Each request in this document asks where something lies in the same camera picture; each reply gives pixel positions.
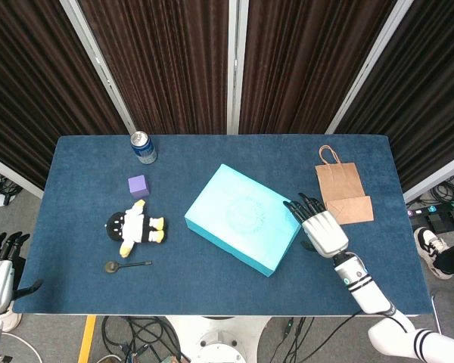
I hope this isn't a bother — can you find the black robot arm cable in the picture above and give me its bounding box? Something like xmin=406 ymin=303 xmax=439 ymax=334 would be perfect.
xmin=297 ymin=308 xmax=393 ymax=363

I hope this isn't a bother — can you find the light blue shoe box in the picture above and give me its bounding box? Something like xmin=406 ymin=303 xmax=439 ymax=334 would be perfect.
xmin=184 ymin=163 xmax=303 ymax=279

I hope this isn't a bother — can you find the blue table cloth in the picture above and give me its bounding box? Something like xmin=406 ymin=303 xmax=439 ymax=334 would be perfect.
xmin=11 ymin=135 xmax=433 ymax=318

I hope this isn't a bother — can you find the dark brown curtain panel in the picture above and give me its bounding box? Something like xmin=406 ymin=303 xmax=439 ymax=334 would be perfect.
xmin=238 ymin=0 xmax=398 ymax=135
xmin=334 ymin=0 xmax=454 ymax=192
xmin=77 ymin=0 xmax=230 ymax=135
xmin=0 ymin=0 xmax=128 ymax=190

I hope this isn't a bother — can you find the brown paper bag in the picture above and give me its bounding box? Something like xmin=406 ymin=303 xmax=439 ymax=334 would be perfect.
xmin=315 ymin=144 xmax=375 ymax=226

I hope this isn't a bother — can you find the yellow floor tape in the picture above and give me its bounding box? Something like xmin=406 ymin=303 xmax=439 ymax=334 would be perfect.
xmin=77 ymin=315 xmax=98 ymax=363

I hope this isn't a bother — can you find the grey metal frame rail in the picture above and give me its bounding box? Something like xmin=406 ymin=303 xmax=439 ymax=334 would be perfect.
xmin=402 ymin=149 xmax=454 ymax=204
xmin=0 ymin=150 xmax=45 ymax=200

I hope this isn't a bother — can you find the white black sneaker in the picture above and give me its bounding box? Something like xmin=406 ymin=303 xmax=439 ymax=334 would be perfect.
xmin=414 ymin=226 xmax=454 ymax=281

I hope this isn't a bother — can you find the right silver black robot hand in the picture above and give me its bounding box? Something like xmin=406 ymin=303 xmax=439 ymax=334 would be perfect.
xmin=282 ymin=191 xmax=350 ymax=259

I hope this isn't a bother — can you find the black spoon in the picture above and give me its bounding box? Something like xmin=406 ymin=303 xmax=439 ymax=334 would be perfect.
xmin=104 ymin=259 xmax=154 ymax=274

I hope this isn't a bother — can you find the purple cube block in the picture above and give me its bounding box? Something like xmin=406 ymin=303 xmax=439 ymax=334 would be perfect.
xmin=127 ymin=175 xmax=151 ymax=200

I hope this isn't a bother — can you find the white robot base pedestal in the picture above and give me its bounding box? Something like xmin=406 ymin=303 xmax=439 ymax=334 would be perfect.
xmin=162 ymin=315 xmax=273 ymax=363

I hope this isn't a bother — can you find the black white penguin plush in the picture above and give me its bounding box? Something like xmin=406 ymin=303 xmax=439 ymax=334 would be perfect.
xmin=104 ymin=199 xmax=169 ymax=259

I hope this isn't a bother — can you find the grey metal frame post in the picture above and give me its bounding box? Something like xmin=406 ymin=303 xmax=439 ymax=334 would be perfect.
xmin=226 ymin=0 xmax=250 ymax=136
xmin=324 ymin=0 xmax=415 ymax=136
xmin=59 ymin=0 xmax=138 ymax=136

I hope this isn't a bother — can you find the blue soda can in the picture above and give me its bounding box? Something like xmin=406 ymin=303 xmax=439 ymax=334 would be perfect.
xmin=130 ymin=130 xmax=158 ymax=165

